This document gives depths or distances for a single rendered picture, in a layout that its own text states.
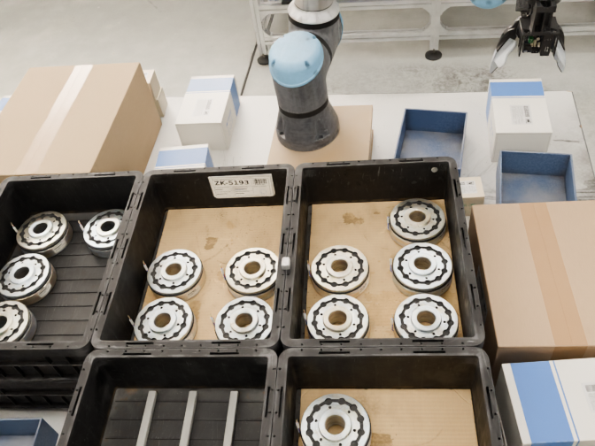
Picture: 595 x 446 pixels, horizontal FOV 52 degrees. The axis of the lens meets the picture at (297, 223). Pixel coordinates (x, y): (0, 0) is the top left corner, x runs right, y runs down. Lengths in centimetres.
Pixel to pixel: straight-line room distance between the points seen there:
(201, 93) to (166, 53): 178
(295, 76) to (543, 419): 80
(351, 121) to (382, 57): 164
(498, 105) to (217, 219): 71
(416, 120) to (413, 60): 153
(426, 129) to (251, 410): 87
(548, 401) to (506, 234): 32
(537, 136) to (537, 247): 40
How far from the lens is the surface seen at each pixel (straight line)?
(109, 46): 363
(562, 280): 110
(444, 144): 153
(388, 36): 302
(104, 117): 147
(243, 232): 120
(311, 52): 132
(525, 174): 148
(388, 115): 163
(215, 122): 154
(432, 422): 97
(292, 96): 134
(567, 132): 162
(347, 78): 298
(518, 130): 146
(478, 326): 94
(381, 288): 109
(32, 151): 146
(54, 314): 122
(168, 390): 105
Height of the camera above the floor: 172
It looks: 48 degrees down
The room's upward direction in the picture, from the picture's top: 10 degrees counter-clockwise
